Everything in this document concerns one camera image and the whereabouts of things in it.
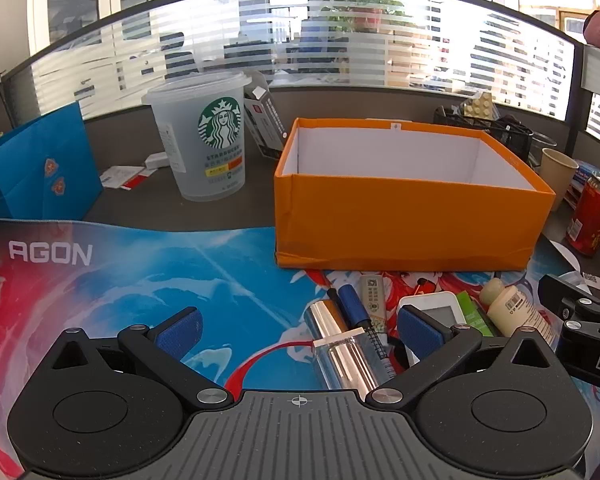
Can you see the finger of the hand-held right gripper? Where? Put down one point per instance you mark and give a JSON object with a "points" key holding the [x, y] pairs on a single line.
{"points": [[570, 300], [595, 355]]}

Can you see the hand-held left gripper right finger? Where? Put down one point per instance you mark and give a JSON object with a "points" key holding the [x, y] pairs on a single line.
{"points": [[420, 332]]}

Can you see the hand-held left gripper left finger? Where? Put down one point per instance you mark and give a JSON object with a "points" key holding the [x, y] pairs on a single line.
{"points": [[180, 332]]}

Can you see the green sachet packet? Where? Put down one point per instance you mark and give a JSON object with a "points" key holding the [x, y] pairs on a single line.
{"points": [[472, 312]]}

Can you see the shiny silver tube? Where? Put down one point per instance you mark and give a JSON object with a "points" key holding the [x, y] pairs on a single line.
{"points": [[345, 355]]}

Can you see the orange cardboard box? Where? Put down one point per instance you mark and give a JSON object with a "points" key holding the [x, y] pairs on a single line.
{"points": [[405, 220]]}

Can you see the white paper receipt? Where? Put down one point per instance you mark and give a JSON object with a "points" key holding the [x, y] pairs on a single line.
{"points": [[587, 276]]}

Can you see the white device with screen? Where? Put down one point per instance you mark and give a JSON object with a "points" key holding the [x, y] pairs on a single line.
{"points": [[442, 310]]}

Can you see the cream plastic bottle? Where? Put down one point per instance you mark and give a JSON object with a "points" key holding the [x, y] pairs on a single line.
{"points": [[515, 307]]}

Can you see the beige tube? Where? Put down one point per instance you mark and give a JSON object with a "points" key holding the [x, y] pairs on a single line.
{"points": [[373, 300]]}

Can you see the printed mouse mat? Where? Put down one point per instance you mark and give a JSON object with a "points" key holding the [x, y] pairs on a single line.
{"points": [[130, 285]]}

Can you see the blue capped marker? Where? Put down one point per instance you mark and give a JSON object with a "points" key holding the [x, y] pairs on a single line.
{"points": [[352, 302]]}

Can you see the red drink can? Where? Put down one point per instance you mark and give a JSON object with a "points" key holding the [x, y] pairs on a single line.
{"points": [[592, 220]]}

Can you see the stack of magazines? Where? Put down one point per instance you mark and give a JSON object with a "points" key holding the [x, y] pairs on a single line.
{"points": [[577, 190]]}

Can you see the brown paper cup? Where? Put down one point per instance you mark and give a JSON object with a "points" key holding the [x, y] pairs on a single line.
{"points": [[557, 177]]}

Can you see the red and white cards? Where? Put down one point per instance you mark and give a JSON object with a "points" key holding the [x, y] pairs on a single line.
{"points": [[125, 177]]}

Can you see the white charger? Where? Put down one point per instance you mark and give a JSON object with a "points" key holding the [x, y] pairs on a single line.
{"points": [[157, 161]]}

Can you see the translucent plastic cup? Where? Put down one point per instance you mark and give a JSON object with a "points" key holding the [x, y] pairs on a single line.
{"points": [[205, 160]]}

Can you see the black mesh organizer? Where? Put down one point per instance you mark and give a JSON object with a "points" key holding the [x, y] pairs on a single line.
{"points": [[485, 127]]}

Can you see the blue paper bag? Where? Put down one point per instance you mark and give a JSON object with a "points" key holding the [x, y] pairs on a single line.
{"points": [[35, 175]]}

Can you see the yellow pill blister pack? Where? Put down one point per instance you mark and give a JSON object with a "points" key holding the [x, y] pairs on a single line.
{"points": [[479, 106]]}

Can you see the small black and white box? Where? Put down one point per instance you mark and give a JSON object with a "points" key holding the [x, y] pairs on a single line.
{"points": [[267, 125]]}

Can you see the potted plant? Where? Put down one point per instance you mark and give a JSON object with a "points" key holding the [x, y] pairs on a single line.
{"points": [[362, 7]]}

